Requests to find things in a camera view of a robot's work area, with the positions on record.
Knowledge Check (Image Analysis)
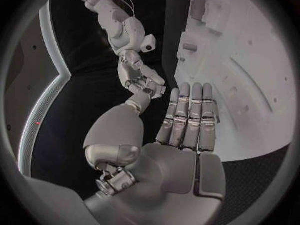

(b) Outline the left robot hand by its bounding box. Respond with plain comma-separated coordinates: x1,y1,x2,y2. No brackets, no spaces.
82,82,227,225

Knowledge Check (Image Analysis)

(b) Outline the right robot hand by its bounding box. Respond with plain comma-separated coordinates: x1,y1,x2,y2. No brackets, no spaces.
117,49,167,96

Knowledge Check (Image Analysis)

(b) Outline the white task board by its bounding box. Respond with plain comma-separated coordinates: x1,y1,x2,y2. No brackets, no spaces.
174,0,299,163

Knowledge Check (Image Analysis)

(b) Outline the short cylinder part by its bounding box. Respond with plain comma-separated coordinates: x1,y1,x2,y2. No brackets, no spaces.
181,42,199,53

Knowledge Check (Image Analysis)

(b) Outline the rectangular block part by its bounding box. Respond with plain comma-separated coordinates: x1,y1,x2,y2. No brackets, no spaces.
190,0,208,21

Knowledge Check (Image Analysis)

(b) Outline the white cable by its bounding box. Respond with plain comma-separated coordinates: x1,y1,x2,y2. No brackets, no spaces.
94,0,137,18

